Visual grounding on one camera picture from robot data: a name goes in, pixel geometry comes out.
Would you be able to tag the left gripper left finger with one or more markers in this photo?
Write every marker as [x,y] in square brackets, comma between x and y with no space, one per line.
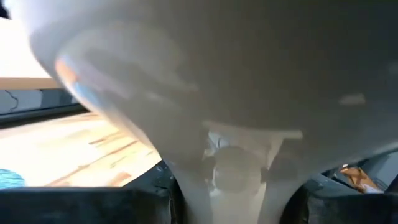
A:
[77,205]

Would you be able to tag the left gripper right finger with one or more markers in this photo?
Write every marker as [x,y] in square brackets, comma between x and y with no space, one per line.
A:
[342,208]

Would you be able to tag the white flood light bulb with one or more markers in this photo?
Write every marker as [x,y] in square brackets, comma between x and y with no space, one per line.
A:
[233,62]

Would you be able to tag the blue patterned round tin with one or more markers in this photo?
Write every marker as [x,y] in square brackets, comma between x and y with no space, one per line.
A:
[11,180]

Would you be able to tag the tan laminate desk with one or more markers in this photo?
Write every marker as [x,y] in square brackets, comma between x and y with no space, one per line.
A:
[25,83]

